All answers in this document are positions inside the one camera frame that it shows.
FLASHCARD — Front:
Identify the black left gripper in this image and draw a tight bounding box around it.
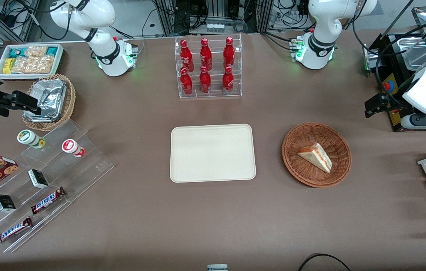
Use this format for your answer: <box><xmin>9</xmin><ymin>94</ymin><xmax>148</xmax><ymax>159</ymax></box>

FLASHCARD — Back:
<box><xmin>364</xmin><ymin>93</ymin><xmax>413</xmax><ymax>119</ymax></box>

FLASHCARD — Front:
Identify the triangular sandwich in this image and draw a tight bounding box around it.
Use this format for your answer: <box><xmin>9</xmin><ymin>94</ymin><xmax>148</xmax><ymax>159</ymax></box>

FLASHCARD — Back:
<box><xmin>297</xmin><ymin>143</ymin><xmax>333</xmax><ymax>174</ymax></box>

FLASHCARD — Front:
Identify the light wicker basket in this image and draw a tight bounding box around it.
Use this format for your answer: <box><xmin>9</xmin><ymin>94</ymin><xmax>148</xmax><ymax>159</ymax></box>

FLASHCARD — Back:
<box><xmin>22</xmin><ymin>73</ymin><xmax>76</xmax><ymax>132</ymax></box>

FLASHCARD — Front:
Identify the round brown wicker basket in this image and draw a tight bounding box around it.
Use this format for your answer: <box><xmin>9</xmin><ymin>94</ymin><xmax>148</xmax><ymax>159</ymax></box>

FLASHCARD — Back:
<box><xmin>282</xmin><ymin>122</ymin><xmax>352</xmax><ymax>188</ymax></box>

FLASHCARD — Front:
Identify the cream plastic tray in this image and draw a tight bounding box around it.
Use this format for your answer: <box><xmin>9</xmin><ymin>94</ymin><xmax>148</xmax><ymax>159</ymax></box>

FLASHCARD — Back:
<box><xmin>170</xmin><ymin>123</ymin><xmax>257</xmax><ymax>184</ymax></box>

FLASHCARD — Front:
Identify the black food warmer machine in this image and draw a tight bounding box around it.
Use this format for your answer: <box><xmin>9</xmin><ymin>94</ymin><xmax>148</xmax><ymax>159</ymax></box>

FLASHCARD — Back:
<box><xmin>362</xmin><ymin>6</ymin><xmax>426</xmax><ymax>132</ymax></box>

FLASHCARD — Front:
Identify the green lid yogurt bottle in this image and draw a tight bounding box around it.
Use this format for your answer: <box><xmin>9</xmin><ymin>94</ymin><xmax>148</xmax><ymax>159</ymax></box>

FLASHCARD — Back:
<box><xmin>17</xmin><ymin>129</ymin><xmax>46</xmax><ymax>149</ymax></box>

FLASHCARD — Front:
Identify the aluminium foil container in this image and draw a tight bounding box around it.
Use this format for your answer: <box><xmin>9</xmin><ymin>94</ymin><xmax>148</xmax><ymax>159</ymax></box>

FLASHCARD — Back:
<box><xmin>23</xmin><ymin>79</ymin><xmax>68</xmax><ymax>122</ymax></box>

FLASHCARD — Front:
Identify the large clear cracker bag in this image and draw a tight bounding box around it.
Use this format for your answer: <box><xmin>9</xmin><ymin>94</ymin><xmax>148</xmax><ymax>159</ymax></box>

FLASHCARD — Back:
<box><xmin>11</xmin><ymin>55</ymin><xmax>55</xmax><ymax>75</ymax></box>

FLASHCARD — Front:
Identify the small clear cracker bag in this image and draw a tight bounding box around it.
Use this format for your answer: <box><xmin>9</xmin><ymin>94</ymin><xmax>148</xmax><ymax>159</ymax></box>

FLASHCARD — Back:
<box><xmin>24</xmin><ymin>46</ymin><xmax>48</xmax><ymax>58</ymax></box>

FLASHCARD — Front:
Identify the steel food pan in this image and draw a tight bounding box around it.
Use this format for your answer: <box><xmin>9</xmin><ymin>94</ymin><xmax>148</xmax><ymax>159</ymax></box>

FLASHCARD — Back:
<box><xmin>397</xmin><ymin>37</ymin><xmax>426</xmax><ymax>71</ymax></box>

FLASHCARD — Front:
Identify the red lid yogurt bottle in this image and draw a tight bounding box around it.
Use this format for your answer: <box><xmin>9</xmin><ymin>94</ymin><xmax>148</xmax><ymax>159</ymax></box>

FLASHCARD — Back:
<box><xmin>61</xmin><ymin>139</ymin><xmax>86</xmax><ymax>158</ymax></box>

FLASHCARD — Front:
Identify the small black box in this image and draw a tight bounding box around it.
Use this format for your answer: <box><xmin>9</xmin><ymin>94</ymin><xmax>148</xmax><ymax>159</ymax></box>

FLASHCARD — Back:
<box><xmin>0</xmin><ymin>194</ymin><xmax>17</xmax><ymax>213</ymax></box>
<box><xmin>27</xmin><ymin>169</ymin><xmax>49</xmax><ymax>189</ymax></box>

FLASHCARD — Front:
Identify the clear acrylic stepped stand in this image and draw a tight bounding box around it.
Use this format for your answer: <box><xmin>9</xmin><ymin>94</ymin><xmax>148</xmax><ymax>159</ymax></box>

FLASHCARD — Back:
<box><xmin>0</xmin><ymin>119</ymin><xmax>115</xmax><ymax>254</ymax></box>

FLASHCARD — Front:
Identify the Snickers chocolate bar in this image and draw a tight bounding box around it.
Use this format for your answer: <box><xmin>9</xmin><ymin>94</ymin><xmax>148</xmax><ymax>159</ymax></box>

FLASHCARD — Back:
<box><xmin>0</xmin><ymin>216</ymin><xmax>33</xmax><ymax>246</ymax></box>
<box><xmin>30</xmin><ymin>187</ymin><xmax>67</xmax><ymax>215</ymax></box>

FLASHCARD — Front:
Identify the red cola bottle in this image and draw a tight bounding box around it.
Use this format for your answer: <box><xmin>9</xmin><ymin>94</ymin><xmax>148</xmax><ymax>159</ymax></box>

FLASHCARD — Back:
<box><xmin>180</xmin><ymin>67</ymin><xmax>194</xmax><ymax>96</ymax></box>
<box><xmin>199</xmin><ymin>65</ymin><xmax>212</xmax><ymax>94</ymax></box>
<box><xmin>199</xmin><ymin>37</ymin><xmax>213</xmax><ymax>71</ymax></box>
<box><xmin>222</xmin><ymin>66</ymin><xmax>235</xmax><ymax>95</ymax></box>
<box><xmin>180</xmin><ymin>39</ymin><xmax>195</xmax><ymax>73</ymax></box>
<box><xmin>223</xmin><ymin>36</ymin><xmax>236</xmax><ymax>70</ymax></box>

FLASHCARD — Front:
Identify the clear acrylic bottle rack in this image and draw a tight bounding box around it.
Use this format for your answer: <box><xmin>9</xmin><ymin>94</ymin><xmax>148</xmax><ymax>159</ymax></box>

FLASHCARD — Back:
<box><xmin>174</xmin><ymin>33</ymin><xmax>243</xmax><ymax>99</ymax></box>

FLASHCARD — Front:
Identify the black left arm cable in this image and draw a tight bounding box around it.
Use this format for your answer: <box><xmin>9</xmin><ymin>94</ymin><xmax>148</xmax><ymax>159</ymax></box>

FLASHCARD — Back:
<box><xmin>352</xmin><ymin>0</ymin><xmax>426</xmax><ymax>110</ymax></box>

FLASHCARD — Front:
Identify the black floor cable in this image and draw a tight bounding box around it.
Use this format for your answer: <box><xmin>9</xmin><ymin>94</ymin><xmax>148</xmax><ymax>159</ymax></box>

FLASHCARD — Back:
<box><xmin>297</xmin><ymin>253</ymin><xmax>353</xmax><ymax>271</ymax></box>

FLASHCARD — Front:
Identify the aluminium frame rack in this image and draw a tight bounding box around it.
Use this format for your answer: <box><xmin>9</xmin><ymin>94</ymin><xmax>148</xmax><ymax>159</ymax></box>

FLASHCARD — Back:
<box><xmin>153</xmin><ymin>0</ymin><xmax>275</xmax><ymax>37</ymax></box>

